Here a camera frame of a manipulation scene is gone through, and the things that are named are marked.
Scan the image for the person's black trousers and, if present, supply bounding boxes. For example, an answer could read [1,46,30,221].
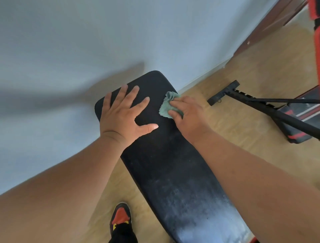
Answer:
[109,223,138,243]

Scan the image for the person's left forearm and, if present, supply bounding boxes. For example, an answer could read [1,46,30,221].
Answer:
[0,134,128,243]

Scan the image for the person's right hand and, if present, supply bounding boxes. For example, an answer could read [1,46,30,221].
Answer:
[167,95,213,145]

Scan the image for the green cleaning cloth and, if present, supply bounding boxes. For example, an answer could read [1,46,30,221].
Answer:
[159,91,184,118]

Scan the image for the black bench with headrest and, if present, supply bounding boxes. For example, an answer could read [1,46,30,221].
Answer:
[207,0,320,141]

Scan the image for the person's left hand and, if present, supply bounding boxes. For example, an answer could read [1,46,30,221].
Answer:
[99,84,159,148]

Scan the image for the person's right forearm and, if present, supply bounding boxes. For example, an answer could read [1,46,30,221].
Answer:
[192,129,320,243]

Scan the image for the red-brown wooden door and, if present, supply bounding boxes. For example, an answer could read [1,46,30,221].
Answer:
[234,0,309,57]

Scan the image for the person's left red black shoe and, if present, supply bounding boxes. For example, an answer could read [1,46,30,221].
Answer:
[110,202,132,232]

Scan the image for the black weight bench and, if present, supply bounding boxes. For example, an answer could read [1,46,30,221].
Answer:
[94,70,253,243]

